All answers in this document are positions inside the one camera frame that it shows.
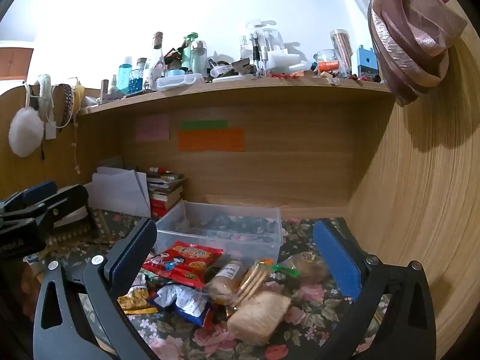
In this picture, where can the round crackers pack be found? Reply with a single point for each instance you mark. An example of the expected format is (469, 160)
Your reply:
(255, 273)

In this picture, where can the green sticky note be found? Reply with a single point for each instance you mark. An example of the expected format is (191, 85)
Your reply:
(204, 124)

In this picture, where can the red snack packet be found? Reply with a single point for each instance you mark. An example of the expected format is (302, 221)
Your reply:
(187, 258)

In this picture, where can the blue plastic block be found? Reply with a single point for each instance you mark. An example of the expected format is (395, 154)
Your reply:
(365, 62)

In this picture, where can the white folded papers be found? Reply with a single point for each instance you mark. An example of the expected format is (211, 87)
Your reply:
(112, 191)

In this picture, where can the blue liquid bottle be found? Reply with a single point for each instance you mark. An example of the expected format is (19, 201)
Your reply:
(124, 77)

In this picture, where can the white plastic tray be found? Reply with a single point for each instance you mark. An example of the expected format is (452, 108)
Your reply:
(290, 60)

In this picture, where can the orange sticky note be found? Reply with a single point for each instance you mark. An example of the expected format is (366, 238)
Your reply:
(210, 140)

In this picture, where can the green snack packet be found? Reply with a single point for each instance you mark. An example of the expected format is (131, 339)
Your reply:
(153, 275)

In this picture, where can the clear acrylic organizer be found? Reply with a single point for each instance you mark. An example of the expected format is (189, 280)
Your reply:
(262, 45)

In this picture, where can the jar of blue beads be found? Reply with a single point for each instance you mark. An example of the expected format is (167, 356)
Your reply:
(137, 80)

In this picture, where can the copper glitter tube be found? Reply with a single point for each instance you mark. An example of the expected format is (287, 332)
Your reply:
(342, 50)

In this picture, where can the yellow headband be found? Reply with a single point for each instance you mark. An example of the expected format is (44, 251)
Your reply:
(79, 95)

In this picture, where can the brown bun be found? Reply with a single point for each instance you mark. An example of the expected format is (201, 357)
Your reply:
(303, 266)

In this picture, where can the brown wooden board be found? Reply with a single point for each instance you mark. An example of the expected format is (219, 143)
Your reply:
(15, 63)

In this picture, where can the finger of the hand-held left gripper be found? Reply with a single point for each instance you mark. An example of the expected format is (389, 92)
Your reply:
(67, 198)
(41, 189)

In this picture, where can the teal round jar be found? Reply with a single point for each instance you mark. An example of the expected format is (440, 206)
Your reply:
(176, 72)

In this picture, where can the clear bottle with cork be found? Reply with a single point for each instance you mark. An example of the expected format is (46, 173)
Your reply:
(155, 60)

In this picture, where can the small white bottle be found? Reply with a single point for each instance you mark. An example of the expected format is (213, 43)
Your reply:
(113, 86)

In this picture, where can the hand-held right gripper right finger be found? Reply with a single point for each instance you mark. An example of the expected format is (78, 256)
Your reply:
(337, 258)

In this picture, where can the clear lidded plastic box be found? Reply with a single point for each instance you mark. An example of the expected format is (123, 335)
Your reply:
(180, 82)

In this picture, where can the red and white glue tube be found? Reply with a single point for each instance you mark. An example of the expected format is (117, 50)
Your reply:
(161, 170)

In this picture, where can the white fluffy pom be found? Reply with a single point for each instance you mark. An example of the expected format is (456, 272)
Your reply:
(25, 133)

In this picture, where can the clear plastic storage container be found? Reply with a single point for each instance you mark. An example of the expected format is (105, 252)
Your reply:
(172, 234)

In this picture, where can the blue and white snack packet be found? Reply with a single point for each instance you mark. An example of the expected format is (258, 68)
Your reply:
(180, 302)

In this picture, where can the floral tablecloth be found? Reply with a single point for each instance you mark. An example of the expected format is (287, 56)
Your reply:
(180, 341)

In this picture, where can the dark beaded headband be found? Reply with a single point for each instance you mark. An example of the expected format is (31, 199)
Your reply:
(68, 101)

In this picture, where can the pink curtain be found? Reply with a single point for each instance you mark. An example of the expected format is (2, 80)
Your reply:
(405, 45)

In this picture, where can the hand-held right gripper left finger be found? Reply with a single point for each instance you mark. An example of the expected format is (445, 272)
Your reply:
(135, 251)

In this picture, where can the pale green bottle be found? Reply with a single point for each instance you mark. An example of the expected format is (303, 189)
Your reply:
(198, 58)

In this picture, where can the yellow snack packet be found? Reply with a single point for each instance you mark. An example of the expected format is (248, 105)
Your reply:
(135, 298)

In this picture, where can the pale rice cracker block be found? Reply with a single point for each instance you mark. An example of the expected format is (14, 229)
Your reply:
(258, 315)

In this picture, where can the pink sticky note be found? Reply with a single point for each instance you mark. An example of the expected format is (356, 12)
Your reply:
(152, 129)

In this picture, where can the stack of books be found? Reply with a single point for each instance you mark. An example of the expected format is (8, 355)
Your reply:
(165, 195)

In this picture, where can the grey paper folder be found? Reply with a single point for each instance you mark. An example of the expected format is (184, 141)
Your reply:
(110, 162)

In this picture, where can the green pump bottle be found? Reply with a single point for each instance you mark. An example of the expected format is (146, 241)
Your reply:
(188, 50)

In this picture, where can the wooden desk hutch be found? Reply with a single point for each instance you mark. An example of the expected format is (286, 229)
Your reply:
(300, 165)

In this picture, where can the glass bowl with orange item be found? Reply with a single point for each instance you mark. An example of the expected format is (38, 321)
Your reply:
(326, 62)

